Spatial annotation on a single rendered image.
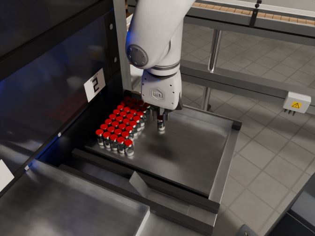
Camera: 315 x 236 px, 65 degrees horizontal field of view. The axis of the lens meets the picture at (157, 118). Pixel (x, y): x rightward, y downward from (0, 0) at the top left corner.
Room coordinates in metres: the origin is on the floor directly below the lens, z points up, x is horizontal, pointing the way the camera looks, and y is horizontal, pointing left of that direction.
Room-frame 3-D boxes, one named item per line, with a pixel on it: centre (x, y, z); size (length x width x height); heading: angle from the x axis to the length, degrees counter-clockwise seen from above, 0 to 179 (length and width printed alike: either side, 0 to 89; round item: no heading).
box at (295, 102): (1.10, -0.81, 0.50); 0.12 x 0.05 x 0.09; 67
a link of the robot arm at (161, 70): (0.52, -0.01, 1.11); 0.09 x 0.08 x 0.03; 67
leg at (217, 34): (1.36, -0.34, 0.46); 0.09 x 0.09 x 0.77; 67
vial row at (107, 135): (0.52, 0.11, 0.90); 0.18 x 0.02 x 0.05; 156
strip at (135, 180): (0.29, -0.01, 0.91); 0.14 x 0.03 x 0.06; 68
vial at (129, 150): (0.42, 0.08, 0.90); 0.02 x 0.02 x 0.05
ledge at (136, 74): (0.82, 0.13, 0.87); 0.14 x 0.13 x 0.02; 67
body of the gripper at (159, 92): (0.52, -0.01, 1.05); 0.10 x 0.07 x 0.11; 67
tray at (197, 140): (0.47, -0.02, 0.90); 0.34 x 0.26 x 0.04; 66
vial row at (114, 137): (0.51, 0.08, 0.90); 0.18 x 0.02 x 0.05; 156
